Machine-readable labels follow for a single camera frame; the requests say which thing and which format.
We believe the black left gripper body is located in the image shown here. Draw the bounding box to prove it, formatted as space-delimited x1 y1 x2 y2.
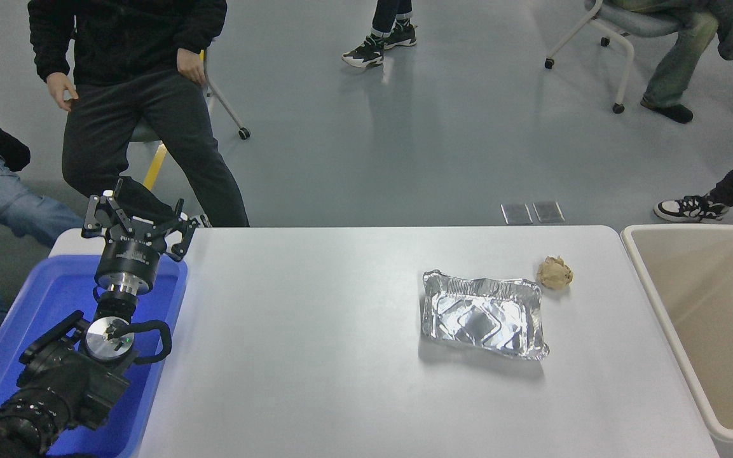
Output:
95 229 167 282

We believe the person's right hand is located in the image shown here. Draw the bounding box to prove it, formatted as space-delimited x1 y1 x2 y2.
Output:
46 72 79 113

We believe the person's left hand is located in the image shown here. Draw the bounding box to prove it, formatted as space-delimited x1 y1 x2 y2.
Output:
176 48 207 87

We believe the large pale bin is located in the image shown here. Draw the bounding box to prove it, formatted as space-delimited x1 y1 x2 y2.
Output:
620 223 733 458

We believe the blue plastic tray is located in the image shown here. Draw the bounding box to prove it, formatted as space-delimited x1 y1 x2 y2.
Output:
0 253 189 458

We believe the white wheeled chair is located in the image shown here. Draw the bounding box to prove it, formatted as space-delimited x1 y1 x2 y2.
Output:
544 0 682 115
131 48 251 144

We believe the crumpled tan paper ball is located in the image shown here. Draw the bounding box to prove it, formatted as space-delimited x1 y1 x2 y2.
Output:
537 256 574 291

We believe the metal floor plate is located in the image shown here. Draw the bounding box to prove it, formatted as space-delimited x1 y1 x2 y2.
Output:
500 204 533 225
532 201 566 224

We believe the silver foil tray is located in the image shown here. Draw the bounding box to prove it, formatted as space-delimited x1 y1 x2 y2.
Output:
420 268 550 361

